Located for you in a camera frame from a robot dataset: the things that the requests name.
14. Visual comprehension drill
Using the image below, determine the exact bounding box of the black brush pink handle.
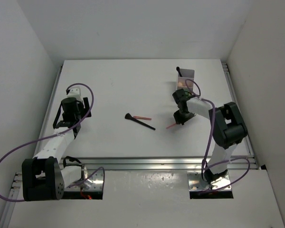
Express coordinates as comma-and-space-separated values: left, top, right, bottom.
176, 66, 183, 77

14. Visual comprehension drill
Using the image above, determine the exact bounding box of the large black makeup brush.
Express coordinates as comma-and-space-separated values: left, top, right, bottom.
124, 113, 156, 131

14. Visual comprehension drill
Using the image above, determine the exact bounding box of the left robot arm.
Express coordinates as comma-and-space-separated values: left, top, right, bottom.
22, 96, 91, 201

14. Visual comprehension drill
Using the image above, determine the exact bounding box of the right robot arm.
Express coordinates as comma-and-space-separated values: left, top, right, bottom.
172, 89, 248, 184

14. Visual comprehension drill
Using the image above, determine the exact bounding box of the white divided organizer box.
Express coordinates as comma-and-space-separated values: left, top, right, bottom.
176, 68, 195, 92

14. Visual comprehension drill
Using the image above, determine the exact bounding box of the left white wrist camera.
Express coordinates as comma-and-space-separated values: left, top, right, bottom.
66, 87, 82, 101

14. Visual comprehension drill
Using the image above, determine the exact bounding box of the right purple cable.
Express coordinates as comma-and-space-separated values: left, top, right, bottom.
184, 78, 251, 194

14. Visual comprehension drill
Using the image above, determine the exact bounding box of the aluminium rail frame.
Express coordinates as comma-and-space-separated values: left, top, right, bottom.
6, 59, 251, 228

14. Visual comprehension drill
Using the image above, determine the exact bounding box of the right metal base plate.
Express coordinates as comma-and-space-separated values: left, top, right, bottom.
187, 172, 232, 192

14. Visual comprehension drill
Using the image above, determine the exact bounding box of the metal base plate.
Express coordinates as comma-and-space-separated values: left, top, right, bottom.
67, 167, 105, 191
187, 172, 232, 192

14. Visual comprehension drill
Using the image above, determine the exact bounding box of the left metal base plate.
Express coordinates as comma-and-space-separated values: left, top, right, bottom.
67, 167, 105, 191

